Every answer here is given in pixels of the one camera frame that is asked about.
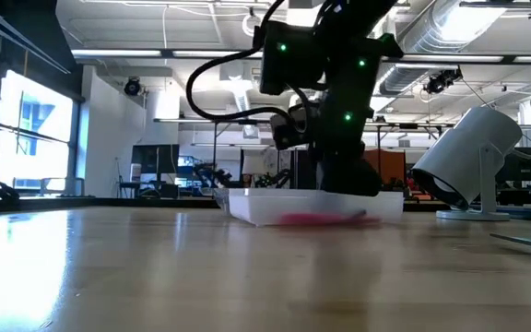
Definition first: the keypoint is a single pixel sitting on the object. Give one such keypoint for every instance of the black aluminium table frame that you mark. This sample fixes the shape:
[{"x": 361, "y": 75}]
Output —
[{"x": 109, "y": 203}]

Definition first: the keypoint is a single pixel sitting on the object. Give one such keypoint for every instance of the large bright window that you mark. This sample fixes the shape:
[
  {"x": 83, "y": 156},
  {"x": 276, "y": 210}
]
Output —
[{"x": 35, "y": 138}]

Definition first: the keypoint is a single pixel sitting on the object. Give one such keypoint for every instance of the black background workstation frame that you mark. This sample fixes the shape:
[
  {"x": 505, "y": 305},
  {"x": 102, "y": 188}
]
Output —
[{"x": 247, "y": 122}]

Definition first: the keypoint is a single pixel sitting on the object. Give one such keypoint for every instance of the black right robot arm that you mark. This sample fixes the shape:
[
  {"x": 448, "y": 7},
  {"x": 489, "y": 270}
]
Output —
[{"x": 339, "y": 27}]

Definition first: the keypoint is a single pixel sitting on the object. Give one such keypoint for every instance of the black computer monitor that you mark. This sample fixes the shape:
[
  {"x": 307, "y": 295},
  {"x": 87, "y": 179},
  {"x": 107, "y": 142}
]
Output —
[{"x": 155, "y": 159}]

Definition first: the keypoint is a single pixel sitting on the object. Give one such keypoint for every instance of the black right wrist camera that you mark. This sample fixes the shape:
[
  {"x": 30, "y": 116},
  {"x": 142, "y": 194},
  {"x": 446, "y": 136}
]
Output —
[{"x": 288, "y": 131}]

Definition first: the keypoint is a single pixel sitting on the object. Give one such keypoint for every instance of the silver ventilation duct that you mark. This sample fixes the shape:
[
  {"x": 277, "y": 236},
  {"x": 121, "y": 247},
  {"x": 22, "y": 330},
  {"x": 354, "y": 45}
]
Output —
[{"x": 431, "y": 32}]

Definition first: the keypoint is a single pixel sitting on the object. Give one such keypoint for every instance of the clear plastic supply box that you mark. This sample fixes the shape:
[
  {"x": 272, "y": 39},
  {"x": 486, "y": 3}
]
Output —
[{"x": 265, "y": 207}]

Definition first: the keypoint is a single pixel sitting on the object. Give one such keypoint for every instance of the ceiling light strip rail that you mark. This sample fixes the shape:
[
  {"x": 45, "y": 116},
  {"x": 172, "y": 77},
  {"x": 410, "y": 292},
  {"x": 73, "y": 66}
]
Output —
[{"x": 113, "y": 53}]

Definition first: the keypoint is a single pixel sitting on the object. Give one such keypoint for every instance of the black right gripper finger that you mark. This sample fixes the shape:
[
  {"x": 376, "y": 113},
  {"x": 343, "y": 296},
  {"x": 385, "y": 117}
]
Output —
[{"x": 350, "y": 177}]

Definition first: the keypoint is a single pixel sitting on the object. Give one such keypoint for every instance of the orange partition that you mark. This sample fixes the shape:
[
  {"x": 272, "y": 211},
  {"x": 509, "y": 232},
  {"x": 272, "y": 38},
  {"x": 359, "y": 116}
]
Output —
[{"x": 390, "y": 166}]

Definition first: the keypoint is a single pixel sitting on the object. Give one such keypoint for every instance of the white spotlight lamp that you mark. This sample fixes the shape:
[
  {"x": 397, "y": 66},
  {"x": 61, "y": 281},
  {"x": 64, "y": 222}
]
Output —
[{"x": 468, "y": 147}]

